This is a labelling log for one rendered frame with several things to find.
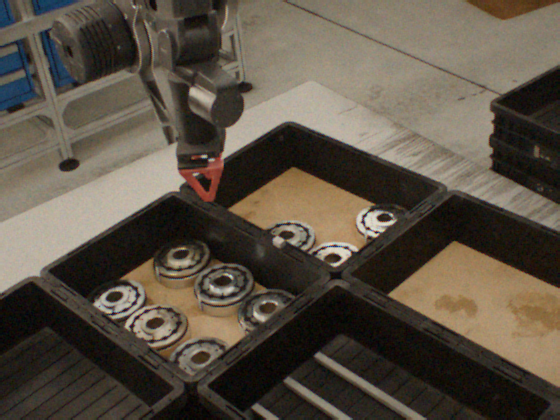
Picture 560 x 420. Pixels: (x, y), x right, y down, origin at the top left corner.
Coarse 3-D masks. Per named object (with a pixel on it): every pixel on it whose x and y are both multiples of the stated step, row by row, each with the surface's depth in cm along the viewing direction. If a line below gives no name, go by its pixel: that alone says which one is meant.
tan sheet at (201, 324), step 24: (144, 264) 167; (216, 264) 165; (144, 288) 161; (168, 288) 161; (192, 288) 160; (264, 288) 158; (192, 312) 155; (192, 336) 150; (216, 336) 150; (240, 336) 149
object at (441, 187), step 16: (272, 128) 181; (304, 128) 180; (256, 144) 178; (336, 144) 174; (224, 160) 174; (368, 160) 170; (384, 160) 168; (416, 176) 163; (192, 192) 166; (224, 208) 161; (416, 208) 155; (240, 224) 157; (400, 224) 152; (272, 240) 152; (304, 256) 148; (352, 256) 147; (336, 272) 144
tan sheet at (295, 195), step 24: (264, 192) 181; (288, 192) 181; (312, 192) 180; (336, 192) 179; (240, 216) 176; (264, 216) 175; (288, 216) 174; (312, 216) 173; (336, 216) 173; (336, 240) 167
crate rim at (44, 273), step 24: (168, 192) 167; (216, 216) 159; (96, 240) 158; (264, 240) 152; (48, 264) 154; (312, 264) 146; (312, 288) 141; (96, 312) 142; (288, 312) 138; (168, 360) 132; (216, 360) 131; (192, 384) 129
